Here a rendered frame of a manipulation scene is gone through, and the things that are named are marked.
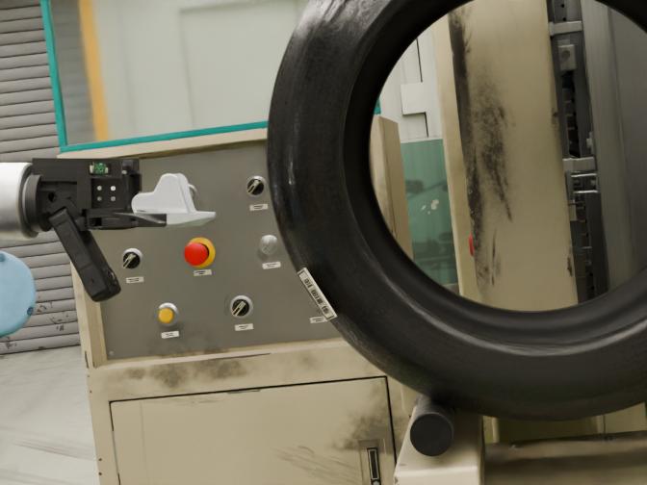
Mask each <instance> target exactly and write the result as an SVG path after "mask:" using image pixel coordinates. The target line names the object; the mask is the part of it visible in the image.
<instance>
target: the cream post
mask: <svg viewBox="0 0 647 485"><path fill-rule="evenodd" d="M447 18H448V26H449V34H450V42H451V49H452V57H453V77H454V86H455V95H456V104H457V112H458V121H459V130H460V138H461V147H462V156H463V164H464V171H465V180H466V191H467V200H468V209H469V218H470V226H471V235H472V244H473V252H474V261H475V270H476V278H477V287H478V296H479V303H482V304H486V305H489V306H493V307H498V308H503V309H509V310H518V311H543V310H553V309H558V308H564V307H568V306H572V305H576V304H578V295H577V286H576V276H575V268H574V259H573V249H572V241H571V231H570V222H569V213H568V204H567V195H566V186H565V177H564V167H563V159H562V150H561V140H560V132H559V122H558V113H557V103H556V87H555V77H554V69H553V59H552V50H551V42H550V32H549V23H548V14H547V5H546V0H475V1H472V2H470V3H467V4H465V5H463V6H461V7H459V8H457V9H455V10H454V11H452V12H450V13H448V14H447ZM491 418H492V417H491ZM492 426H493V435H494V443H499V442H511V441H523V440H534V439H546V438H557V437H569V436H581V435H592V431H591V421H590V418H588V419H581V420H573V421H514V420H505V419H498V418H492Z"/></svg>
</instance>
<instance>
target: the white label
mask: <svg viewBox="0 0 647 485"><path fill-rule="evenodd" d="M298 276H299V278H300V279H301V281H302V282H303V284H304V285H305V287H306V288H307V290H308V291H309V293H311V295H312V296H313V298H314V300H315V301H316V303H317V304H318V306H319V307H320V309H321V310H322V312H323V314H324V315H325V317H326V318H327V320H330V319H333V318H336V317H337V315H336V314H335V312H334V311H333V309H332V307H331V306H330V304H329V303H328V301H327V300H326V298H325V297H324V295H323V293H322V292H321V290H320V289H319V287H318V286H317V284H316V283H315V281H314V279H313V278H312V276H311V275H310V273H309V272H308V270H307V269H306V268H304V269H303V270H301V271H300V272H298Z"/></svg>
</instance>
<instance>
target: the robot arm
mask: <svg viewBox="0 0 647 485"><path fill-rule="evenodd" d="M92 162H94V165H93V164H92ZM139 191H142V175H141V174H140V159H137V158H33V163H0V240H33V239H34V238H35V237H36V236H37V235H38V234H39V232H48V231H50V230H51V228H52V227H53V228H54V230H55V232H56V234H57V236H58V237H59V239H60V241H61V243H62V245H63V247H64V249H65V251H66V253H67V255H68V257H69V259H70V261H71V263H72V264H73V265H74V267H75V269H76V271H77V273H78V275H79V277H80V278H81V280H82V284H83V286H84V288H85V290H86V292H87V293H88V295H89V297H90V298H91V300H92V301H94V302H101V301H106V300H108V299H110V298H112V297H114V296H115V295H117V294H119V293H120V291H121V287H120V285H119V283H118V280H117V278H116V275H115V273H114V272H113V270H112V269H111V268H110V266H109V265H108V263H107V261H106V259H105V257H104V255H103V253H102V252H101V250H100V248H99V246H98V244H97V242H96V240H95V238H94V237H93V235H92V233H91V230H124V229H130V228H135V227H177V226H200V225H203V224H205V223H206V222H208V221H210V220H212V219H214V218H215V217H216V213H215V212H197V211H196V210H195V207H194V203H193V199H192V195H191V191H190V187H189V184H188V180H187V178H186V177H185V176H184V175H183V174H180V173H175V174H165V175H163V176H162V177H161V179H160V181H159V183H158V185H157V187H156V189H155V191H154V192H149V193H140V194H139ZM36 298H37V290H36V284H35V280H34V277H33V275H32V273H31V271H30V270H29V269H28V268H27V266H26V265H25V264H24V263H23V262H22V261H21V260H19V259H18V258H16V257H15V256H13V255H11V254H8V253H6V252H3V251H0V339H1V338H3V337H6V336H9V335H11V334H12V333H14V332H16V331H17V330H19V329H20V328H21V327H22V326H23V325H24V324H25V323H26V322H27V321H28V319H29V318H30V316H31V315H32V313H33V311H34V308H35V304H36Z"/></svg>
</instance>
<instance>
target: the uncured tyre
mask: <svg viewBox="0 0 647 485"><path fill-rule="evenodd" d="M472 1H475V0H310V1H309V3H308V4H307V6H306V8H305V9H304V11H303V13H302V15H301V16H300V18H299V20H298V23H297V25H296V27H295V29H294V31H293V32H292V34H291V36H290V39H289V41H288V43H287V46H286V48H285V51H284V54H283V56H282V59H281V62H280V65H279V68H278V70H277V74H276V77H275V81H274V85H273V89H272V98H271V104H270V109H269V117H268V127H267V148H266V151H267V173H268V182H269V189H270V196H271V201H272V209H273V213H274V217H275V221H276V224H277V228H278V231H279V234H280V237H281V240H282V242H283V244H284V247H285V250H286V252H287V254H288V257H289V259H290V261H291V263H292V266H293V268H294V270H295V272H296V274H297V275H298V272H300V271H301V270H303V269H304V268H306V269H307V270H308V272H309V273H310V275H311V276H312V278H313V279H314V281H315V283H316V284H317V286H318V287H319V289H320V290H321V292H322V293H323V295H324V297H325V298H326V300H327V301H328V303H329V304H330V306H331V307H332V309H333V311H334V312H335V314H336V315H337V317H336V318H333V319H330V320H327V318H325V319H326V320H327V321H328V322H329V323H330V325H331V326H332V327H333V328H334V329H335V330H336V331H337V332H338V334H339V335H340V336H341V337H342V338H343V339H344V340H345V341H346V342H347V343H348V344H349V345H350V346H351V347H352V348H354V349H355V350H356V351H357V352H358V353H359V354H360V355H361V356H363V357H364V358H365V359H366V360H367V361H369V362H370V363H371V364H373V365H374V366H375V367H376V368H378V369H379V370H381V371H382V372H384V373H385V374H387V375H388V376H390V377H391V378H393V379H395V380H396V381H398V382H400V383H401V384H402V385H404V386H405V387H407V388H409V389H411V390H413V391H415V392H417V393H419V394H421V395H423V396H426V397H429V398H431V399H433V400H436V401H438V402H441V403H443V404H446V405H449V406H452V407H454V408H457V409H460V410H463V411H467V412H471V413H475V414H479V415H483V416H487V417H492V418H498V419H505V420H514V421H563V420H573V419H581V418H587V417H593V416H594V417H597V416H602V415H605V414H609V413H613V412H617V411H621V410H624V409H627V408H630V407H633V406H636V405H638V404H641V403H643V402H646V401H647V264H646V265H645V266H644V267H643V268H641V269H640V270H639V271H638V272H637V273H636V274H634V275H633V276H632V277H630V278H629V279H628V280H626V281H625V282H623V283H622V284H620V285H619V286H617V287H616V288H614V289H612V290H610V291H608V292H607V293H605V294H602V295H599V296H597V297H595V298H592V299H590V300H587V301H585V302H582V303H579V304H576V305H572V306H568V307H564V308H558V309H553V310H543V311H518V310H509V309H503V308H498V307H493V306H489V305H486V304H482V303H479V302H476V301H474V300H472V299H469V298H467V297H465V296H462V295H460V294H457V293H455V292H453V291H452V290H450V289H448V288H446V287H445V286H443V285H442V284H440V283H439V282H437V281H436V280H434V279H433V278H432V277H430V276H429V275H428V274H427V273H426V272H424V271H423V270H422V269H421V268H420V267H419V266H418V265H417V264H416V263H415V262H414V261H413V260H412V259H411V258H410V257H409V256H408V255H407V253H406V252H405V251H404V250H403V248H402V247H401V245H400V244H399V243H398V241H397V240H396V238H395V237H394V235H393V233H392V232H391V230H390V228H389V226H388V224H387V222H386V220H385V218H384V216H383V214H382V212H381V210H380V207H379V204H378V202H377V198H376V195H375V188H374V184H373V178H372V173H371V162H370V142H371V132H372V125H373V120H374V115H375V109H376V105H377V102H378V99H379V96H380V95H381V92H382V90H383V87H384V85H385V83H386V81H387V79H388V77H389V75H390V73H391V72H392V70H393V68H394V67H395V65H396V64H397V62H398V61H399V59H400V58H401V56H402V55H403V53H404V52H405V51H406V49H407V48H408V47H409V46H410V45H411V44H412V43H413V41H414V40H415V39H416V38H417V37H418V36H419V35H420V34H421V33H423V32H424V31H425V30H426V29H427V28H428V27H430V26H431V25H432V24H433V23H435V22H436V21H437V20H439V19H440V18H442V17H443V16H445V15H446V14H448V13H450V12H452V11H454V10H455V9H457V8H459V7H461V6H463V5H465V4H467V3H470V2H472ZM595 1H597V2H600V3H602V4H604V5H606V6H608V7H610V8H612V9H614V10H616V11H617V12H619V13H621V14H623V15H625V16H626V17H627V18H629V19H630V20H631V21H632V22H633V23H635V24H636V25H637V26H638V27H639V28H641V29H642V30H643V31H644V32H645V33H646V34H647V0H595ZM298 278H299V276H298ZM299 280H300V282H301V284H302V286H303V287H304V289H305V290H306V291H307V293H308V294H309V296H310V298H311V299H312V300H313V302H314V303H315V305H316V306H317V308H318V309H319V310H320V312H321V313H322V314H323V316H324V317H325V315H324V313H323V312H322V310H321V309H320V307H319V306H318V304H317V303H316V301H315V300H314V298H313V296H312V295H311V293H309V291H308V290H307V288H306V287H305V285H304V284H303V282H302V281H301V279H300V278H299Z"/></svg>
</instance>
